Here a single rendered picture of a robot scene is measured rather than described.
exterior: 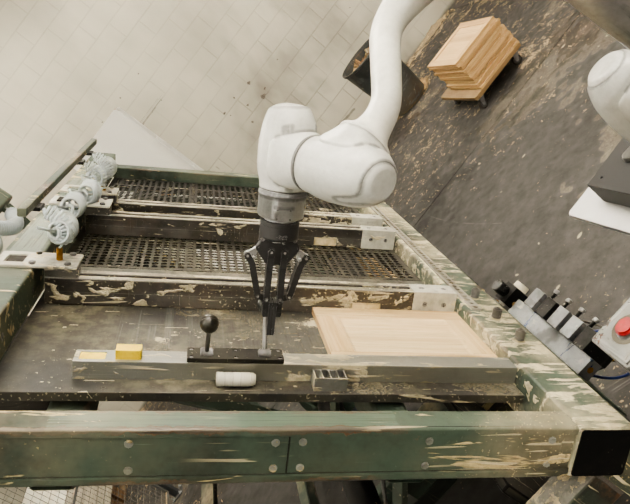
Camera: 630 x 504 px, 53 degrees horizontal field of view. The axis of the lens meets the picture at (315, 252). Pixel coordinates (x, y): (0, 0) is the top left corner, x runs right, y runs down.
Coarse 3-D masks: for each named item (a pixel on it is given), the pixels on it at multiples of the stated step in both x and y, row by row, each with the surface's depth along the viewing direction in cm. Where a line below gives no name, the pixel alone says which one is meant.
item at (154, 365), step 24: (72, 360) 125; (96, 360) 126; (120, 360) 127; (144, 360) 128; (168, 360) 129; (288, 360) 135; (312, 360) 136; (336, 360) 137; (360, 360) 138; (384, 360) 140; (408, 360) 141; (432, 360) 142; (456, 360) 143; (480, 360) 145; (504, 360) 146
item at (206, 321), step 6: (204, 318) 123; (210, 318) 123; (216, 318) 124; (204, 324) 123; (210, 324) 123; (216, 324) 123; (204, 330) 123; (210, 330) 123; (210, 336) 127; (204, 348) 131; (210, 348) 132; (204, 354) 131; (210, 354) 131
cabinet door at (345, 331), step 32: (320, 320) 162; (352, 320) 165; (384, 320) 167; (416, 320) 169; (448, 320) 171; (352, 352) 146; (384, 352) 148; (416, 352) 151; (448, 352) 153; (480, 352) 154
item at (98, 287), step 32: (0, 256) 155; (32, 256) 158; (64, 256) 160; (64, 288) 157; (96, 288) 159; (128, 288) 160; (160, 288) 161; (192, 288) 163; (224, 288) 164; (320, 288) 169; (352, 288) 171; (384, 288) 174; (416, 288) 176; (448, 288) 179
